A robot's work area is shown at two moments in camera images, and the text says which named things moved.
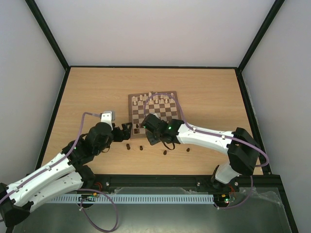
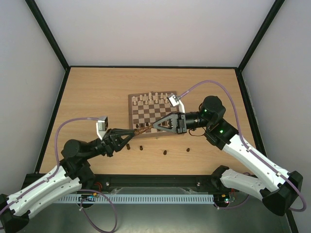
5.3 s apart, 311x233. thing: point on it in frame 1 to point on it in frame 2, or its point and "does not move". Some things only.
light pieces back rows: [155, 97] does not move
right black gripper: [148, 128] to [181, 123]
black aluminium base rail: [255, 182] does not move
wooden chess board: [164, 104] does not move
